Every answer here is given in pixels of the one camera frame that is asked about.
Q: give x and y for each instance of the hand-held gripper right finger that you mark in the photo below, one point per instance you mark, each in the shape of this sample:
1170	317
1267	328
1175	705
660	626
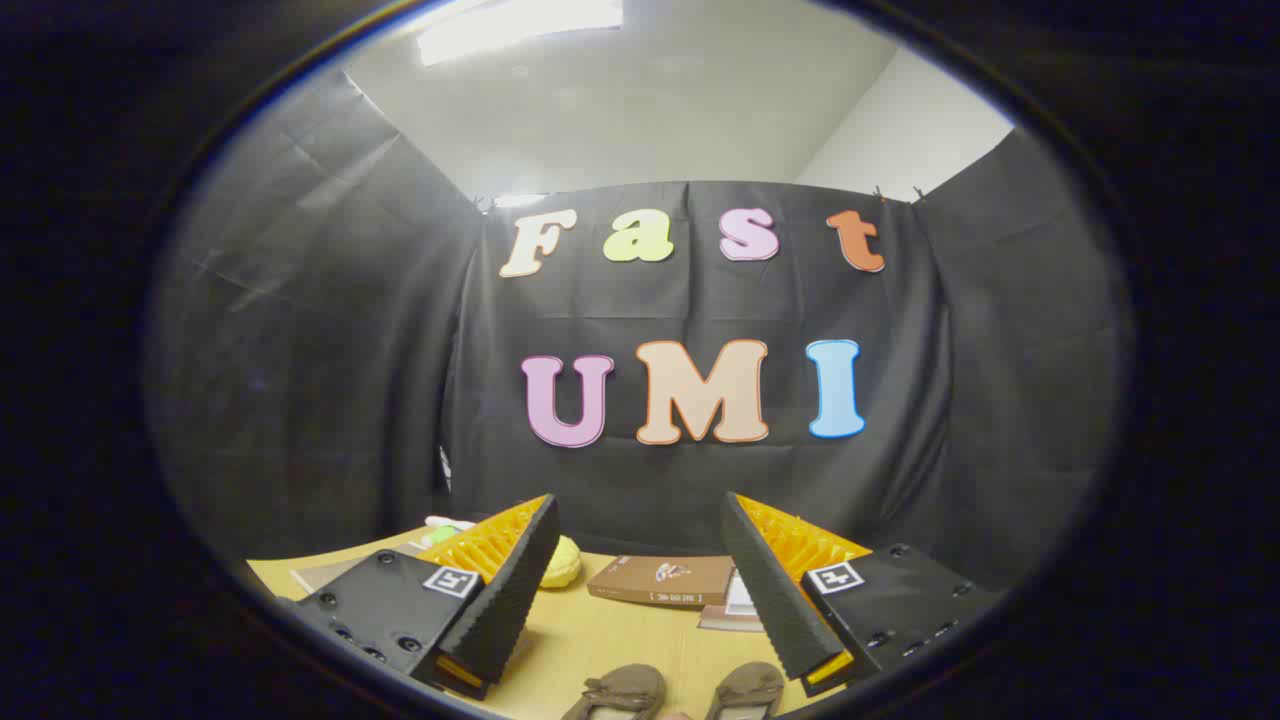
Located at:
770	590

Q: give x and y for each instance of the yellow round plush toy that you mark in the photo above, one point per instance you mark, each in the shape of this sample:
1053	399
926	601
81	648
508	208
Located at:
562	565

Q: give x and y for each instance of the ceiling light panel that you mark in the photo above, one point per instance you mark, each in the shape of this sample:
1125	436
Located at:
510	25

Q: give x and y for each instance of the brown fuzzy shoe with bow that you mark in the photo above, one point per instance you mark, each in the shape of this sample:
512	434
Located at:
745	688
615	690

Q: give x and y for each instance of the pink green plush toy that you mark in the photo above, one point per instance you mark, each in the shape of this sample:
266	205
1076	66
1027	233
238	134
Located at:
445	530

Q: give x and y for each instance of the pinkish book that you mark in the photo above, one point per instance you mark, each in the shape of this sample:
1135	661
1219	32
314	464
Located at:
725	622

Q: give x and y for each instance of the brown book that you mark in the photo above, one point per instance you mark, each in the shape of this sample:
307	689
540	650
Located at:
650	578

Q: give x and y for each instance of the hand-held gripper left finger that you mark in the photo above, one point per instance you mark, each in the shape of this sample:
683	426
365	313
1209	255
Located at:
515	580

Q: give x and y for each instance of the black backdrop cloth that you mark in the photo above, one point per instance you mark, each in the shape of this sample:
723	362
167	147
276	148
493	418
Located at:
320	380

